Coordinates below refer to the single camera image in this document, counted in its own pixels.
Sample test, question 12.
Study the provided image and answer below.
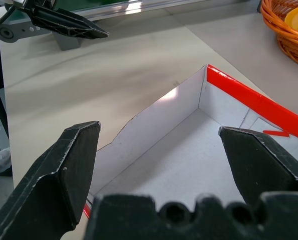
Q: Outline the white and red cardboard box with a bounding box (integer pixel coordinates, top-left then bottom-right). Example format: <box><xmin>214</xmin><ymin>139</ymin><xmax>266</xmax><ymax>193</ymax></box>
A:
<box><xmin>83</xmin><ymin>64</ymin><xmax>298</xmax><ymax>218</ymax></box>

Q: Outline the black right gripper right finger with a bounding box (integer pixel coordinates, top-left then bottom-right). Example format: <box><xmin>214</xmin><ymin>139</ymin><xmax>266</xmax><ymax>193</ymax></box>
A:
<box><xmin>218</xmin><ymin>126</ymin><xmax>298</xmax><ymax>204</ymax></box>

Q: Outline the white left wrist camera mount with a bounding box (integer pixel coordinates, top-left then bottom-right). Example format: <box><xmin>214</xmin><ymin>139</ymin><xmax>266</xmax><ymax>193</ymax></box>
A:
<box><xmin>4</xmin><ymin>0</ymin><xmax>27</xmax><ymax>8</ymax></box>

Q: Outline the orange wicker basket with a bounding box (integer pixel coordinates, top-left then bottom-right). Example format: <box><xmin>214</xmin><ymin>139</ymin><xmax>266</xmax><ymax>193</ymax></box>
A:
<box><xmin>260</xmin><ymin>0</ymin><xmax>298</xmax><ymax>70</ymax></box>

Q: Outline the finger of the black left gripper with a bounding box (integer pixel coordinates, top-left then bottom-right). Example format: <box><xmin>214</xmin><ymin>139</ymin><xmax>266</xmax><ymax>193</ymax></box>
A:
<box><xmin>26</xmin><ymin>5</ymin><xmax>109</xmax><ymax>40</ymax></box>

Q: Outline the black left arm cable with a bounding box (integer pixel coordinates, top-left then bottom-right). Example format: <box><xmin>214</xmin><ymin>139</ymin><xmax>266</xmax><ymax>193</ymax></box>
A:
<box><xmin>0</xmin><ymin>5</ymin><xmax>16</xmax><ymax>35</ymax></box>

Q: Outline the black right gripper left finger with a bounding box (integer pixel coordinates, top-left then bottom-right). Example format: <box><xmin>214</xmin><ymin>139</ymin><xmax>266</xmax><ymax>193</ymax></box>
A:
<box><xmin>0</xmin><ymin>121</ymin><xmax>101</xmax><ymax>240</ymax></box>

